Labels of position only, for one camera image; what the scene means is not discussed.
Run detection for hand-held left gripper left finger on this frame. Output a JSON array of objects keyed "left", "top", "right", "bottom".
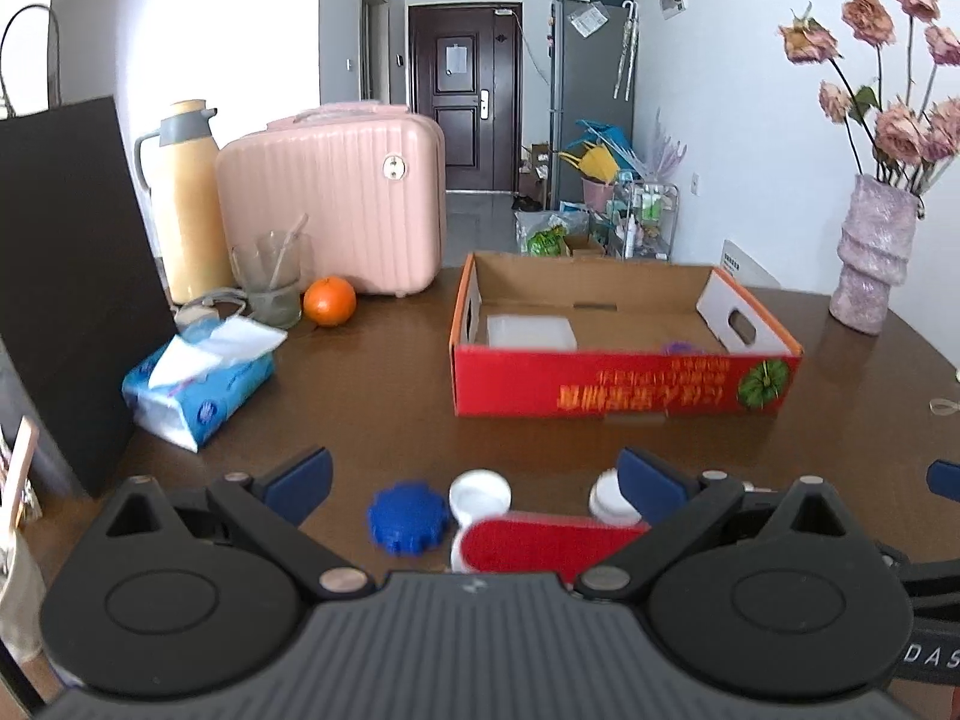
[{"left": 97, "top": 446, "right": 376, "bottom": 601}]

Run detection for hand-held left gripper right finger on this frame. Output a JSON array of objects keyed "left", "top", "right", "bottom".
[{"left": 574, "top": 446, "right": 878, "bottom": 601}]

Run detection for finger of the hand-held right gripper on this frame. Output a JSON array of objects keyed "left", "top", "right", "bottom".
[
  {"left": 926, "top": 457, "right": 960, "bottom": 500},
  {"left": 877, "top": 546, "right": 960, "bottom": 602}
]

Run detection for red cardboard box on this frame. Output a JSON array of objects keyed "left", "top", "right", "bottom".
[{"left": 450, "top": 251, "right": 803, "bottom": 419}]

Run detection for blue gear-shaped lid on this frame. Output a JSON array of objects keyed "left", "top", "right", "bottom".
[{"left": 366, "top": 480, "right": 452, "bottom": 557}]

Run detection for wide white bottle cap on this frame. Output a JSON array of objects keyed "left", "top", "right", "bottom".
[{"left": 448, "top": 469, "right": 513, "bottom": 530}]

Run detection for blue tissue pack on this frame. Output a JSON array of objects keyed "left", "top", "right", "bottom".
[{"left": 121, "top": 315, "right": 290, "bottom": 453}]

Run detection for clear drinking glass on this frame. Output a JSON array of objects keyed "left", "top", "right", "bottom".
[{"left": 231, "top": 232, "right": 314, "bottom": 329}]

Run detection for orange fruit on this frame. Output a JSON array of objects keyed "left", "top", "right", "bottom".
[{"left": 303, "top": 276, "right": 358, "bottom": 328}]

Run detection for white plastic container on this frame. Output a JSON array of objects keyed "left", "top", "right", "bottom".
[{"left": 486, "top": 313, "right": 580, "bottom": 352}]

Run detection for pink textured vase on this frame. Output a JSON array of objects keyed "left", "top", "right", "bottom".
[{"left": 829, "top": 174, "right": 927, "bottom": 336}]

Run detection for white carton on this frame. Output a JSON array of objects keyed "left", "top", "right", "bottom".
[{"left": 720, "top": 240, "right": 781, "bottom": 290}]

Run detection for clear glass straw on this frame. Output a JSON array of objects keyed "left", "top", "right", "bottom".
[{"left": 266, "top": 211, "right": 308, "bottom": 293}]

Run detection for metal rolling cart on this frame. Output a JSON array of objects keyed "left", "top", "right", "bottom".
[{"left": 609, "top": 181, "right": 680, "bottom": 262}]

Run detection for yellow thermos flask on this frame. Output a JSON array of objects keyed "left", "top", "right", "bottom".
[{"left": 135, "top": 99, "right": 239, "bottom": 306}]

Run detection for pink ribbed suitcase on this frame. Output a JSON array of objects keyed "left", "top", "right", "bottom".
[{"left": 216, "top": 101, "right": 447, "bottom": 297}]

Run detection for black paper bag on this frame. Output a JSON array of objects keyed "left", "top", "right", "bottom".
[{"left": 0, "top": 4, "right": 181, "bottom": 500}]

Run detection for yellow plastic watering can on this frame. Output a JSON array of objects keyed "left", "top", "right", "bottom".
[{"left": 559, "top": 144, "right": 617, "bottom": 181}]

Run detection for purple dried grass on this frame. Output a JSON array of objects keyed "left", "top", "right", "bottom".
[{"left": 641, "top": 109, "right": 680, "bottom": 185}]

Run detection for dried pink rose bouquet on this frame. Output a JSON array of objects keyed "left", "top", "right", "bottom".
[{"left": 776, "top": 0, "right": 960, "bottom": 196}]

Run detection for blue folding rack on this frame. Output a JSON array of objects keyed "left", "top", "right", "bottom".
[{"left": 576, "top": 118, "right": 635, "bottom": 166}]

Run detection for dark brown door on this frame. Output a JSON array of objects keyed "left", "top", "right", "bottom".
[{"left": 409, "top": 3, "right": 524, "bottom": 192}]

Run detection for grey refrigerator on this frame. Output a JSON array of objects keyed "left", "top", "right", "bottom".
[{"left": 550, "top": 0, "right": 638, "bottom": 215}]

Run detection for white folded umbrella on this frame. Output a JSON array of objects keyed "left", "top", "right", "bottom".
[{"left": 613, "top": 1, "right": 640, "bottom": 101}]

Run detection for clear document pouch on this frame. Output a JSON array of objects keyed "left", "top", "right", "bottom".
[{"left": 566, "top": 4, "right": 610, "bottom": 37}]

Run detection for white charger cable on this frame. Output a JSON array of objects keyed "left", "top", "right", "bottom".
[{"left": 176, "top": 286, "right": 252, "bottom": 323}]

